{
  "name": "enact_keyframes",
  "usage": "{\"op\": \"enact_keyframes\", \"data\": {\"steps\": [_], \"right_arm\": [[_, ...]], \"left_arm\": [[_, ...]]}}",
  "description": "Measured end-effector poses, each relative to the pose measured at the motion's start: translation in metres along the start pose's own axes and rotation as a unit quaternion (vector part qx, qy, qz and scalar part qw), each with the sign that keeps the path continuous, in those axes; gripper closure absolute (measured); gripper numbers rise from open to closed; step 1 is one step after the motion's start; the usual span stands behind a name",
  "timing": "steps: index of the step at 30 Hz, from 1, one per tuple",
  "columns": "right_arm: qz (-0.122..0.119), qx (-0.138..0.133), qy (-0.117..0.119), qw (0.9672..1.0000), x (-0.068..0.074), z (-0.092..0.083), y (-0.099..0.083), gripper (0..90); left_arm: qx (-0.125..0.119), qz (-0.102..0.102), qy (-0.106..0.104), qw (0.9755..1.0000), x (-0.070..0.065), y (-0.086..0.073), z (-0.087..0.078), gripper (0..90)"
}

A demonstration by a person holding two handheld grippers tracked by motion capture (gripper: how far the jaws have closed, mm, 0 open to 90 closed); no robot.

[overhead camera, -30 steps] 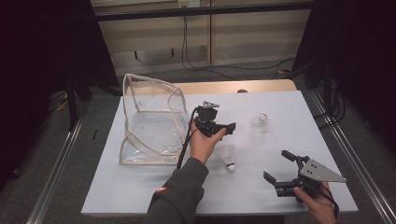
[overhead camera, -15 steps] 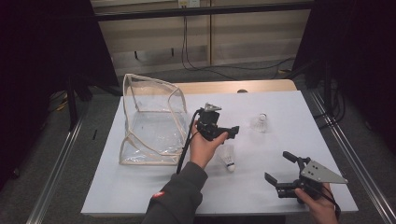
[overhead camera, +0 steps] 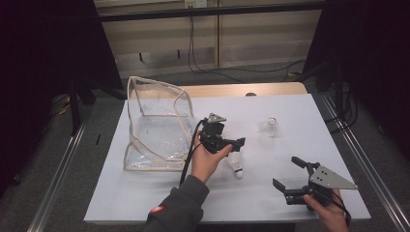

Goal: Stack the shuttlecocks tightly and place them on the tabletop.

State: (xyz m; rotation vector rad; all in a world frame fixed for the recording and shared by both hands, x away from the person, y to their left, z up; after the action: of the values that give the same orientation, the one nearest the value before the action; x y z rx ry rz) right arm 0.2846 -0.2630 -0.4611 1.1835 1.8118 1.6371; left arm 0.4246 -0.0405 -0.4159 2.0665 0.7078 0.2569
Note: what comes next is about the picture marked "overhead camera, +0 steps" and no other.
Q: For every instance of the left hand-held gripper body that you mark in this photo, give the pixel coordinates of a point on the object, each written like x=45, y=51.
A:
x=213, y=132

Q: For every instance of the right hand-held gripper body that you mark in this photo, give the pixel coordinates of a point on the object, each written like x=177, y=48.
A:
x=327, y=179

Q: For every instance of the white feather shuttlecock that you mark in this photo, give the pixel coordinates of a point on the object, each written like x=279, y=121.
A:
x=226, y=133
x=270, y=128
x=237, y=164

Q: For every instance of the clear plastic bag beige trim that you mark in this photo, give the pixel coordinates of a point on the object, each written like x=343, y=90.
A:
x=161, y=135

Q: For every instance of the person's left hand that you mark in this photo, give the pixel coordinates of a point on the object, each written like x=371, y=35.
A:
x=204, y=164

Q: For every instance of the person's right hand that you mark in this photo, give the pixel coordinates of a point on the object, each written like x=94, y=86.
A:
x=332, y=219

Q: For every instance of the white table sheet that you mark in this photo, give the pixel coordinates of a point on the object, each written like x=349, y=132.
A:
x=241, y=199

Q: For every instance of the dark round table grommet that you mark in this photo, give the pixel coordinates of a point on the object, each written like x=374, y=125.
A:
x=250, y=94

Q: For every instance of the black metal stand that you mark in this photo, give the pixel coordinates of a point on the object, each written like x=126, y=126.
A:
x=75, y=109
x=339, y=87

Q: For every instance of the small black floor piece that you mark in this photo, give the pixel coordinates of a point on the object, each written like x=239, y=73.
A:
x=98, y=139

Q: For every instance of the black horizontal bar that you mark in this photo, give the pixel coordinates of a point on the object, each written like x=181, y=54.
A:
x=209, y=11

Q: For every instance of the aluminium floor rail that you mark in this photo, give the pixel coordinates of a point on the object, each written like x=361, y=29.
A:
x=370, y=174
x=54, y=180

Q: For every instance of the white wall socket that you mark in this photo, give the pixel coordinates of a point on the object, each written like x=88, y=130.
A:
x=195, y=3

